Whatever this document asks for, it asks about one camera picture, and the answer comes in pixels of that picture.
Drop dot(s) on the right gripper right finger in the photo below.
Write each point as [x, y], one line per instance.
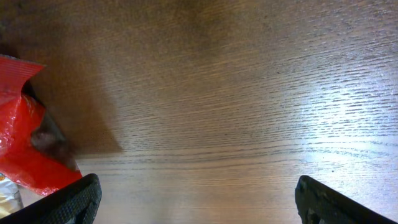
[317, 203]

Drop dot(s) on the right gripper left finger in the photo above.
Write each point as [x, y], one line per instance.
[76, 203]

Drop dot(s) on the red snack bag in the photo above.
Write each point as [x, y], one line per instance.
[20, 115]

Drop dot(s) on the beige snack bag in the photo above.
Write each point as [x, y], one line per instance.
[10, 197]

